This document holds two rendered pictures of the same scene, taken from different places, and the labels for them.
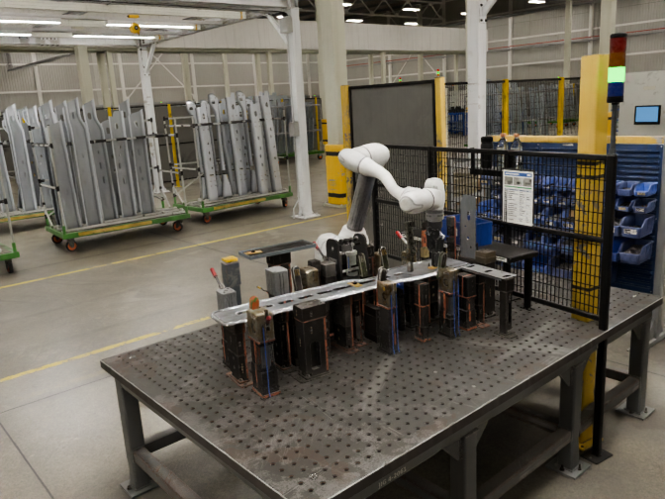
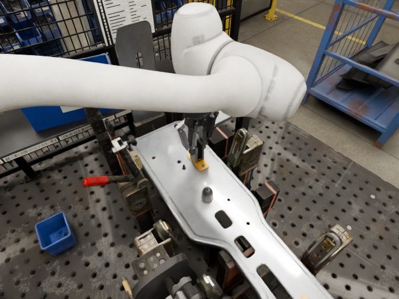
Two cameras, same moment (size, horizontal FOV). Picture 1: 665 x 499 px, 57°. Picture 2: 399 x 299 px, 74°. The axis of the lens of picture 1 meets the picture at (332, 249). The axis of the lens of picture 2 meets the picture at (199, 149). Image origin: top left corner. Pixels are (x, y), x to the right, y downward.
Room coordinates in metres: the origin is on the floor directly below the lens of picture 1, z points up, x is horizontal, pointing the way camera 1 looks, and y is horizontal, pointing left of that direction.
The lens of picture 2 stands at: (3.01, -0.01, 1.66)
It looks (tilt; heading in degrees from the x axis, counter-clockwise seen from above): 50 degrees down; 268
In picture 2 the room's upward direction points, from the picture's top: straight up
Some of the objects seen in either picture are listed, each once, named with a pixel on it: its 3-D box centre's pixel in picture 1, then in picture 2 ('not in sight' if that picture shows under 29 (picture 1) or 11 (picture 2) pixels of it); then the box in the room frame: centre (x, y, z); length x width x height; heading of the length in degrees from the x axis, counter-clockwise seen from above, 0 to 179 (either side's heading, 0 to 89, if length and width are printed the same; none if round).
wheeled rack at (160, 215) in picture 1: (113, 180); not in sight; (9.21, 3.25, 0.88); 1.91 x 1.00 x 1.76; 127
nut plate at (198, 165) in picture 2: not in sight; (197, 158); (2.99, -0.52, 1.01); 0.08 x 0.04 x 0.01; 121
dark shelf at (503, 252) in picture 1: (463, 243); (75, 110); (3.43, -0.76, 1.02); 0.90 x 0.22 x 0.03; 31
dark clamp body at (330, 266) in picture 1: (329, 298); not in sight; (2.95, 0.03, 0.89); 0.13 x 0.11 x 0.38; 31
